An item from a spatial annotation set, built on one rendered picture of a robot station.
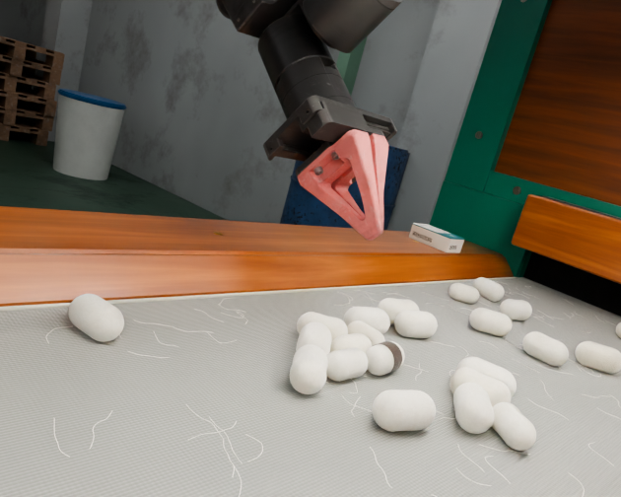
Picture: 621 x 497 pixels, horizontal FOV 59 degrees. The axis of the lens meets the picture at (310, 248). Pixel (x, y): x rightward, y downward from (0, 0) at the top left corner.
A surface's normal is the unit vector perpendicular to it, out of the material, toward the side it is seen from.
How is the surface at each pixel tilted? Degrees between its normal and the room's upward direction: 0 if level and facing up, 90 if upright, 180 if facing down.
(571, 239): 90
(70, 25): 90
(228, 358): 0
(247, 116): 90
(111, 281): 45
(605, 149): 90
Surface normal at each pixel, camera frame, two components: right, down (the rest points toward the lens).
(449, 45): -0.63, 0.01
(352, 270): 0.66, -0.42
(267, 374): 0.26, -0.94
